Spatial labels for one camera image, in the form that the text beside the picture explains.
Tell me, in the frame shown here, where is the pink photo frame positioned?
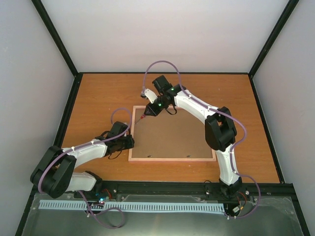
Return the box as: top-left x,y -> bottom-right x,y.
128,106 -> 216,162

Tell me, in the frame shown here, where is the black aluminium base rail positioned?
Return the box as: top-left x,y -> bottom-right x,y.
73,180 -> 295,204

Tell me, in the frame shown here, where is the black cage frame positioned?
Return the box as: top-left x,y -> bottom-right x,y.
14,0 -> 312,236

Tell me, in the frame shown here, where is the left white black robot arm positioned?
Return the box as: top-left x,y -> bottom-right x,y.
30,121 -> 134,199

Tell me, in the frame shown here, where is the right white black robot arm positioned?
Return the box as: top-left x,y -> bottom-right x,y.
141,75 -> 242,199

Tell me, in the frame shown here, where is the grey metal front plate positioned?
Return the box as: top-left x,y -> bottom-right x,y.
17,194 -> 308,236

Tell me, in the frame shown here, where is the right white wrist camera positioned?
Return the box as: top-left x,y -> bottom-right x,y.
140,88 -> 158,104

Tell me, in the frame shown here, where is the light blue cable duct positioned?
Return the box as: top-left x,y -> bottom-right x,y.
38,200 -> 224,214

